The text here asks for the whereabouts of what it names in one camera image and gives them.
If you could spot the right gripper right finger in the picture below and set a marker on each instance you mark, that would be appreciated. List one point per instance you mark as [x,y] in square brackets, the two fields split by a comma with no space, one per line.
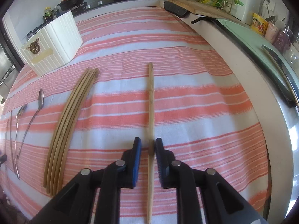
[202,196]

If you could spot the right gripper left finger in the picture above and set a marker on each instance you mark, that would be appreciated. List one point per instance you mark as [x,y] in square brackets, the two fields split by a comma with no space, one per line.
[94,196]

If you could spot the wooden chopstick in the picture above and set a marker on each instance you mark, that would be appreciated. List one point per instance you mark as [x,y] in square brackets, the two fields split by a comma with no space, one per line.
[151,175]
[74,130]
[71,130]
[60,129]
[67,130]

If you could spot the thin dark chopstick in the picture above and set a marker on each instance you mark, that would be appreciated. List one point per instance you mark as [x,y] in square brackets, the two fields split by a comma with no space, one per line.
[11,146]

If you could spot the steel spoon curved handle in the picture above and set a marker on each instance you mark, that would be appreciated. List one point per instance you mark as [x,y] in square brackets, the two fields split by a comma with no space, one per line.
[20,112]

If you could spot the grey refrigerator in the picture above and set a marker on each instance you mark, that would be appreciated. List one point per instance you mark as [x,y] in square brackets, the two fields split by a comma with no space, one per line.
[8,74]

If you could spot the pink striped tablecloth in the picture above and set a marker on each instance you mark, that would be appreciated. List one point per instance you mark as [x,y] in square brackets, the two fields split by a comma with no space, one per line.
[202,113]

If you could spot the white ribbed utensil holder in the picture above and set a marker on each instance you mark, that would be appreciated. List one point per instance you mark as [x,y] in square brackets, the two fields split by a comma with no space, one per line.
[53,46]

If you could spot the mint green mat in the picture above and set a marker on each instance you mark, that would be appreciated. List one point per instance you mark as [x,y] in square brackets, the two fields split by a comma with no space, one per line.
[252,43]

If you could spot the purple soap bottle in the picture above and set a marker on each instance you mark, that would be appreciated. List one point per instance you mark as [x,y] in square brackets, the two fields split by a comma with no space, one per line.
[281,41]

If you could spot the yellow snack packet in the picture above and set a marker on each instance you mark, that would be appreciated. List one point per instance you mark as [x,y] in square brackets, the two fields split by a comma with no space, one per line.
[259,24]

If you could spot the condiment bottles group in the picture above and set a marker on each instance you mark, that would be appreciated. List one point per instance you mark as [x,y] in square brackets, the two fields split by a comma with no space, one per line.
[51,14]

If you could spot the wooden cutting board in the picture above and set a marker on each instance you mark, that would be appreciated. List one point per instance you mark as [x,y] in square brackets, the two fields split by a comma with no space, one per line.
[205,10]

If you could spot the white knife block box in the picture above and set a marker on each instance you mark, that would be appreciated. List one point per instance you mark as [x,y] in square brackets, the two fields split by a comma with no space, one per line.
[244,10]

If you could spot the black pot orange lid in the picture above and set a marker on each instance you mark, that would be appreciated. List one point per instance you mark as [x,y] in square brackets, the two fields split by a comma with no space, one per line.
[66,5]

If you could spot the black gas stove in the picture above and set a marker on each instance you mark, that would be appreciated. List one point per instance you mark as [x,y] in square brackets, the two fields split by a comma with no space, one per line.
[90,6]

